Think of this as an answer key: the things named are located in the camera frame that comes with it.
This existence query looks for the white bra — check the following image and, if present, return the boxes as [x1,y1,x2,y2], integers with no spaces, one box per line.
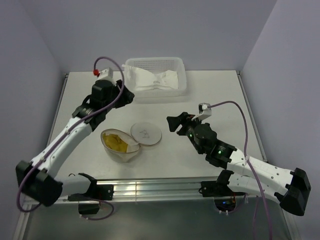
[122,64,179,91]

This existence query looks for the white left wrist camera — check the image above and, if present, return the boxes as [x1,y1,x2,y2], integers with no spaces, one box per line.
[93,67,113,81]

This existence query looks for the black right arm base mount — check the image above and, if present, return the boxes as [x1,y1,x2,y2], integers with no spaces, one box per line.
[198,181,246,212]

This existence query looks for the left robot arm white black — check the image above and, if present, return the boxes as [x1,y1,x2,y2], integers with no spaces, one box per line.
[15,80,135,207]

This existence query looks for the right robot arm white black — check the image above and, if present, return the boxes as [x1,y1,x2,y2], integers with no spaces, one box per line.
[166,112,311,216]

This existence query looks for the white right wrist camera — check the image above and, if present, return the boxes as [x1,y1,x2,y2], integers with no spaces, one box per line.
[192,103,212,121]

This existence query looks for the aluminium mounting rail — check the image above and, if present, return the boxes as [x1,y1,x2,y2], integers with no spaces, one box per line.
[24,174,287,203]

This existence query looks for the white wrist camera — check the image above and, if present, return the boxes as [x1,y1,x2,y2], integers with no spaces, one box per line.
[192,103,212,121]
[93,67,113,81]

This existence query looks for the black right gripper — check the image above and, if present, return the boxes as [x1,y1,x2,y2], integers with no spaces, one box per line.
[166,111,204,154]

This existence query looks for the yellow bra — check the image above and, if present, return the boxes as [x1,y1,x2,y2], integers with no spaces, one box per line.
[102,134,128,153]

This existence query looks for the white perforated plastic basket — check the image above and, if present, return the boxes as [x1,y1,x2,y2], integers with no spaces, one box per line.
[122,57,188,99]

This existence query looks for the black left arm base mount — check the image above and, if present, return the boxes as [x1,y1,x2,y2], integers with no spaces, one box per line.
[67,184,114,216]

